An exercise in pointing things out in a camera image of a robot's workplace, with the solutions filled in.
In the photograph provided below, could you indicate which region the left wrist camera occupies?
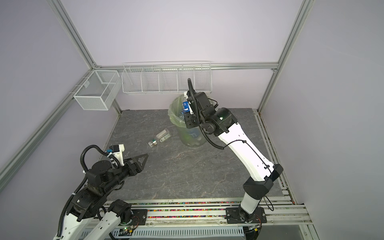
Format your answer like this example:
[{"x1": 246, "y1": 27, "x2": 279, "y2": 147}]
[{"x1": 108, "y1": 144, "x2": 125, "y2": 166}]

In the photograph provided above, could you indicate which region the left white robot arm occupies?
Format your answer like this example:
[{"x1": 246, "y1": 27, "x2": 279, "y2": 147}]
[{"x1": 54, "y1": 145, "x2": 149, "y2": 240}]

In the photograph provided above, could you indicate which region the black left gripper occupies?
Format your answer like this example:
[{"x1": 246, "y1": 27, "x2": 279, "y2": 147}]
[{"x1": 102, "y1": 153, "x2": 148, "y2": 195}]

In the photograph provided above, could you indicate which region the blue label bottle back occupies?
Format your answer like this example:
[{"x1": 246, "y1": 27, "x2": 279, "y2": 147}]
[{"x1": 182, "y1": 101, "x2": 191, "y2": 114}]

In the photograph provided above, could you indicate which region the small white mesh basket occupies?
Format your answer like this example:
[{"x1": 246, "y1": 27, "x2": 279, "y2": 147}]
[{"x1": 74, "y1": 70, "x2": 122, "y2": 111}]

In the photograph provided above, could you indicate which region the green lined mesh waste bin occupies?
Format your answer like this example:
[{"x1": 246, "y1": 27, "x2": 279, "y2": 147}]
[{"x1": 168, "y1": 94, "x2": 207, "y2": 148}]

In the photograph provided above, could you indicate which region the long white wire shelf basket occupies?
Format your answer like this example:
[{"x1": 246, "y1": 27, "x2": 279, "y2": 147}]
[{"x1": 122, "y1": 61, "x2": 213, "y2": 94}]

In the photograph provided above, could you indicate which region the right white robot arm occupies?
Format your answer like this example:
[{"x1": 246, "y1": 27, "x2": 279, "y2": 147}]
[{"x1": 183, "y1": 79, "x2": 284, "y2": 225}]

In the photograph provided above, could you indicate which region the clear square bottle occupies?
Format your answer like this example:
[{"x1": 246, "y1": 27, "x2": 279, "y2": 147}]
[{"x1": 148, "y1": 129, "x2": 171, "y2": 148}]

